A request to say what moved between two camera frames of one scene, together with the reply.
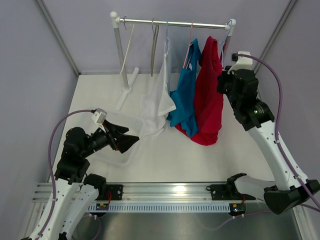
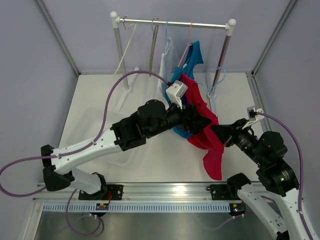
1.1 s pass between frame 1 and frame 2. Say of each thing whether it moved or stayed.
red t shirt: moved
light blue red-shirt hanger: moved
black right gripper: moved
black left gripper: moved
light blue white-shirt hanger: stayed
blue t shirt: moved
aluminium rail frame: stayed
